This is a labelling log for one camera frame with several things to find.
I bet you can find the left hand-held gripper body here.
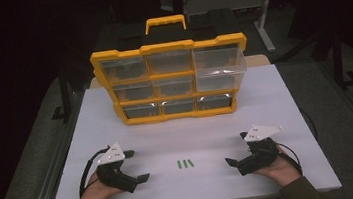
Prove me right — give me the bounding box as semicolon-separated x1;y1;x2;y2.
93;140;140;197

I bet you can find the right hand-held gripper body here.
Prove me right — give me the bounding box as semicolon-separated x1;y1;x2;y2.
232;121;288;177

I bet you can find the large clear plastic drawer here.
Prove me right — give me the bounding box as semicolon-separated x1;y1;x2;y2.
191;43;251;94

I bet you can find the yellow organizer cabinet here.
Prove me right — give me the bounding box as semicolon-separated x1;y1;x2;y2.
86;6;256;131

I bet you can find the person's left hand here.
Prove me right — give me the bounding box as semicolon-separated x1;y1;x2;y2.
70;168;128;199

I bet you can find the person's right hand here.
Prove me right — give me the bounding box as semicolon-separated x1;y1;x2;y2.
251;143;304;191

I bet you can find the black metal stand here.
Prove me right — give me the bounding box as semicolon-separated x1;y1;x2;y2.
45;65;79;126
326;25;353;91

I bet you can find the set of small clear drawers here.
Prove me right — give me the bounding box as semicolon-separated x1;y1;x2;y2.
99;44;235;123

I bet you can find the left hand-held gripper black cable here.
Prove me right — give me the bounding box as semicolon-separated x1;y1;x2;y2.
74;146;116;199

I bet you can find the hand-held gripper black cable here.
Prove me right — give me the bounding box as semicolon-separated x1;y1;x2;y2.
74;146;116;199
275;140;304;178

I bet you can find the right hand-held gripper black cable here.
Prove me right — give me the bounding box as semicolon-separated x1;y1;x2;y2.
275;140;304;178

